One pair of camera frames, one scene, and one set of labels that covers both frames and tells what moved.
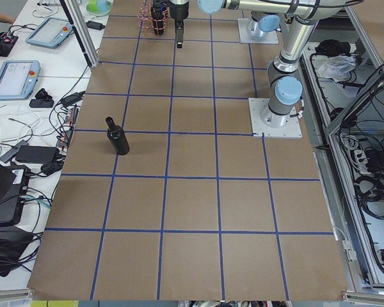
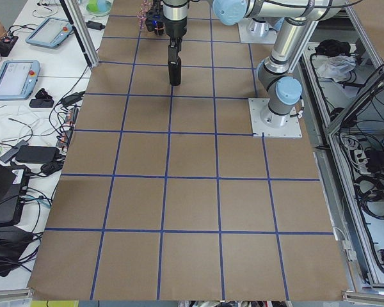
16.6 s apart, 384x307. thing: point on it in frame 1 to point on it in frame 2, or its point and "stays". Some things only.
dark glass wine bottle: (117, 135) to (175, 68)
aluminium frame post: (82, 33) stays
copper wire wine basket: (144, 17) stays
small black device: (43, 100) stays
